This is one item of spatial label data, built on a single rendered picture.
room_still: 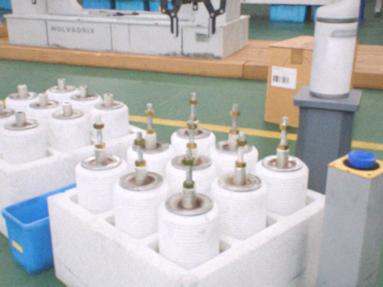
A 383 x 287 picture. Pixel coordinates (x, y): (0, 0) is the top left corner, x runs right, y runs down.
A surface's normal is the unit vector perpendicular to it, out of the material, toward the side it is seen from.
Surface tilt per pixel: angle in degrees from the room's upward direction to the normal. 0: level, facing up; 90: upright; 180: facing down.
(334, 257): 90
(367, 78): 90
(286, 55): 90
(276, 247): 90
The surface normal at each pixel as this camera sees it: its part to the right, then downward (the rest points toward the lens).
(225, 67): -0.35, 0.33
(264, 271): 0.69, 0.25
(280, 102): -0.60, 0.26
